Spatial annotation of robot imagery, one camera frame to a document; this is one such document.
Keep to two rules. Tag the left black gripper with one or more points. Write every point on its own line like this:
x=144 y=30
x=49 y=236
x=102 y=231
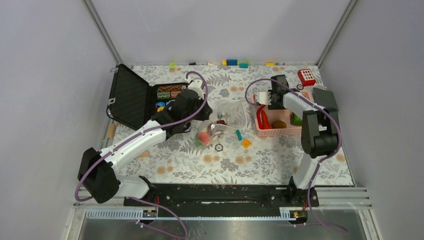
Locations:
x=206 y=111

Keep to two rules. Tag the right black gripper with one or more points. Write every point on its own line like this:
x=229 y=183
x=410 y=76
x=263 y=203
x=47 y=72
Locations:
x=273 y=106

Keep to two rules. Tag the red chili toy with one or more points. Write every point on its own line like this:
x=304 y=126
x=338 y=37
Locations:
x=258 y=116

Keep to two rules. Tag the dark red eggplant toy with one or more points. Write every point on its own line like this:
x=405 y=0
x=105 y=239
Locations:
x=221 y=122

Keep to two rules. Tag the clear zip top bag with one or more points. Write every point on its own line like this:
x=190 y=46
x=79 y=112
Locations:
x=232 y=112

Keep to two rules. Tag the peach toy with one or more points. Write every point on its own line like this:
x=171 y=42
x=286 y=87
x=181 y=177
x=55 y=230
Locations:
x=202 y=139

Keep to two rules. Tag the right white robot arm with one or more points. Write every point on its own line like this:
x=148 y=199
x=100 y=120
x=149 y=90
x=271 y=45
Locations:
x=320 y=135

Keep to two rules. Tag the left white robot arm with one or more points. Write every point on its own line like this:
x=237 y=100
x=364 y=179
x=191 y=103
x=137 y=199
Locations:
x=98 y=175

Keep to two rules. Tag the pink plastic basket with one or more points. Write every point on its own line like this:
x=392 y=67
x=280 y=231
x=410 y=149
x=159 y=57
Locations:
x=274 y=115

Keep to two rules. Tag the red grid block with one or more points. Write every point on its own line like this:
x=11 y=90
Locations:
x=306 y=77

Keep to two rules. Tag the brown kiwi toy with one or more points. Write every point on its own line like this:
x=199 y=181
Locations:
x=278 y=124

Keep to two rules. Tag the orange carrot toy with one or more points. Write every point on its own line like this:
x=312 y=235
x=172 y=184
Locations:
x=265 y=121

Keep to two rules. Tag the dark grey baseplate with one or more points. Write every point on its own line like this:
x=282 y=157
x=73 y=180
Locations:
x=324 y=98

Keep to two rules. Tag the teal small brick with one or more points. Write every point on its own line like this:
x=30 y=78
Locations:
x=239 y=136

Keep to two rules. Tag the orange square brick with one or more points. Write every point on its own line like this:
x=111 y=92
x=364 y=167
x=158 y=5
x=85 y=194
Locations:
x=246 y=143

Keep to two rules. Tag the black open case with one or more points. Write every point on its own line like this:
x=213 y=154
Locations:
x=133 y=101

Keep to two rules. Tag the wooden block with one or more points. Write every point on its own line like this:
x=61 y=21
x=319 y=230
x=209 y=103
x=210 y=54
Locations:
x=111 y=130

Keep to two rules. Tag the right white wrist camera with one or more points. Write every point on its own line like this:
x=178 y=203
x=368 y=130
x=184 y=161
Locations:
x=263 y=98

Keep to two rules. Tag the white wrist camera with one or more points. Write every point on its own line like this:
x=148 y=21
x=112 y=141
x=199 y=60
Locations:
x=263 y=98
x=196 y=85

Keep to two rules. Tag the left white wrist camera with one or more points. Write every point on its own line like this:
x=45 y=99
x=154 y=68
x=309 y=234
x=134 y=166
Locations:
x=196 y=85

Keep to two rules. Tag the green teal brick at wall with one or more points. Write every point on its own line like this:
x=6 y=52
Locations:
x=243 y=65

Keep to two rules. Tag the black ring washer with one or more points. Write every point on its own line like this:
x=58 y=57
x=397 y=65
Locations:
x=219 y=147

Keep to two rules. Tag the blue brick at wall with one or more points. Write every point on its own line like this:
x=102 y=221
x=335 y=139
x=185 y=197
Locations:
x=231 y=62

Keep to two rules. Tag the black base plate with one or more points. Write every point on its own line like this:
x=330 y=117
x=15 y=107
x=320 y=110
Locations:
x=225 y=200

